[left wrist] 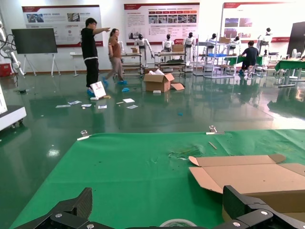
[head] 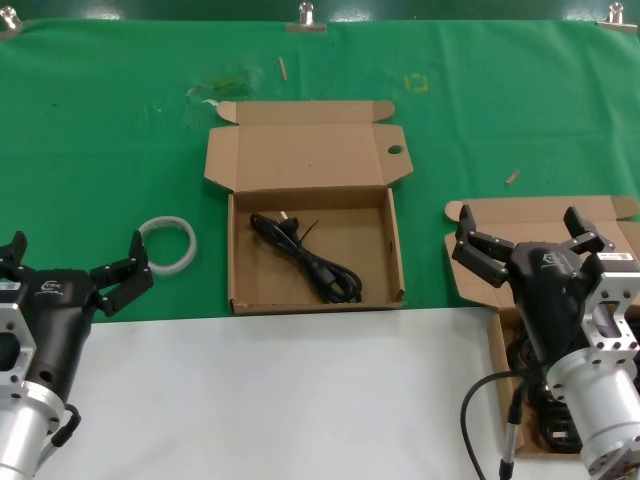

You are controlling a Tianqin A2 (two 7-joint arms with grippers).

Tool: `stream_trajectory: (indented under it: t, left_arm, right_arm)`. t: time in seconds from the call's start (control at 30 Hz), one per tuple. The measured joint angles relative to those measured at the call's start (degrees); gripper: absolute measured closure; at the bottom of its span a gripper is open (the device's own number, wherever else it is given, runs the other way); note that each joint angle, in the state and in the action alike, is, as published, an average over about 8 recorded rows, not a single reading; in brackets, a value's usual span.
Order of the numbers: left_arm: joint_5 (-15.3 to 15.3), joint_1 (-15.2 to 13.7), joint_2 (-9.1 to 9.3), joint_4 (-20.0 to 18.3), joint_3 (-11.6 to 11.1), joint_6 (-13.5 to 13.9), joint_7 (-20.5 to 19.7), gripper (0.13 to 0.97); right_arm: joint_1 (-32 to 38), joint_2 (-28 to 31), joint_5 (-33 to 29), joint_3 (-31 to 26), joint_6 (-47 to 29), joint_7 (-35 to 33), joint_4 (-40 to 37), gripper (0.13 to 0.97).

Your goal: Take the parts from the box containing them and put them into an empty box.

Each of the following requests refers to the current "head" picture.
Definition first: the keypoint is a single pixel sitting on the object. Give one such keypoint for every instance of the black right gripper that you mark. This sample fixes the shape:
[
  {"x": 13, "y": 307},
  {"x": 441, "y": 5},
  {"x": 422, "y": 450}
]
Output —
[{"x": 547, "y": 300}]

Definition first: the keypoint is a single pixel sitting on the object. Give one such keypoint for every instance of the silver left camera bracket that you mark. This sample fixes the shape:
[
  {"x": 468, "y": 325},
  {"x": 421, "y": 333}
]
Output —
[{"x": 12, "y": 380}]

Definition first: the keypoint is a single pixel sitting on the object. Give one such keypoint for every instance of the thin wooden stick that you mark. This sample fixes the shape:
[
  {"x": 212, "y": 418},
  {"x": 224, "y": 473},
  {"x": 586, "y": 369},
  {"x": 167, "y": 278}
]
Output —
[{"x": 283, "y": 68}]

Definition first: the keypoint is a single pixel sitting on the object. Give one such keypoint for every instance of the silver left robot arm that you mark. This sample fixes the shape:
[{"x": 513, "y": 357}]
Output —
[{"x": 25, "y": 430}]

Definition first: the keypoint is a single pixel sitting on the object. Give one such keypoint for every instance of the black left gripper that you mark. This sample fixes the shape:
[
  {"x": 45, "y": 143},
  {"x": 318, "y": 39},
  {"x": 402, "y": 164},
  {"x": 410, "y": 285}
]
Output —
[{"x": 60, "y": 320}]

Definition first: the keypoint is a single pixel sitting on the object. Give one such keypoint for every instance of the silver camera bracket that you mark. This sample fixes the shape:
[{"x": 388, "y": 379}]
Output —
[
  {"x": 620, "y": 285},
  {"x": 12, "y": 380}
]

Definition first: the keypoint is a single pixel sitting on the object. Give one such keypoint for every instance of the clear tape roll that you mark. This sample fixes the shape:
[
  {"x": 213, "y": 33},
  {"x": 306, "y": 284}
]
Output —
[{"x": 190, "y": 250}]

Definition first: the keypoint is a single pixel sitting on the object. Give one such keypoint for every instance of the green table cloth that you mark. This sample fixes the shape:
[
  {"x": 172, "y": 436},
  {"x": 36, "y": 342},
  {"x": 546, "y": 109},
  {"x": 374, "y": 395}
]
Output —
[{"x": 100, "y": 150}]

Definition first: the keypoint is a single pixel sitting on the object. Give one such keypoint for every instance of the metal cloth clip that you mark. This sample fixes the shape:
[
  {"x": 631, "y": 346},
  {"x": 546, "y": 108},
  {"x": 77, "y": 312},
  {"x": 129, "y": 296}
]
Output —
[
  {"x": 306, "y": 25},
  {"x": 10, "y": 22},
  {"x": 617, "y": 20}
]

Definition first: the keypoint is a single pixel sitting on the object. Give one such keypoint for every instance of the open cardboard box with hole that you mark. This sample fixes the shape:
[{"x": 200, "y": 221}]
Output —
[{"x": 310, "y": 150}]

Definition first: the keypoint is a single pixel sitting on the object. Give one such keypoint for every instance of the silver right camera bracket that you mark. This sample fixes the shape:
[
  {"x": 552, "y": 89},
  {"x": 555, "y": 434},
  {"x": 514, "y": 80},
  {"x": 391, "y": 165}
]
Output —
[{"x": 620, "y": 285}]

